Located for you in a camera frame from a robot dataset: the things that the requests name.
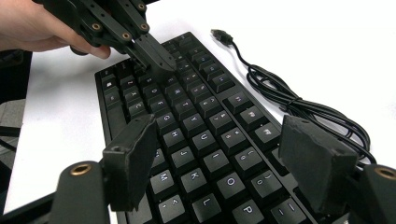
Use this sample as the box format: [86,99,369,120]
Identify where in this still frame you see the black keyboard cable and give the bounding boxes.
[210,28,377,166]

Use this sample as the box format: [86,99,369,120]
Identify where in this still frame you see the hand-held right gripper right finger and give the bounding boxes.
[278,115,359,214]

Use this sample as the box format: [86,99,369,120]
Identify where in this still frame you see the black keyboard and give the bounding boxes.
[93,31,353,224]

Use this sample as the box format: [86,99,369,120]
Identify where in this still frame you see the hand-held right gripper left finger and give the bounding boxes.
[103,114,158,213]

